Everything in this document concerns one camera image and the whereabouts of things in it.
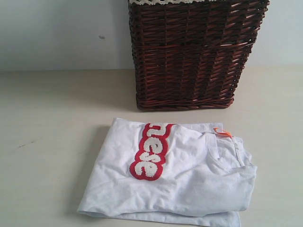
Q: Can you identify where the white t-shirt with red logo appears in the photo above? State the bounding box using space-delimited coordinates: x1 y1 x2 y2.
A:
78 118 257 227

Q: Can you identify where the dark brown wicker basket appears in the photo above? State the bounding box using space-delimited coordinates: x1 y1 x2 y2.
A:
128 0 269 111

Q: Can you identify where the orange shirt neck label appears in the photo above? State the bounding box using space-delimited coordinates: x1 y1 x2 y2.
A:
213 127 232 139

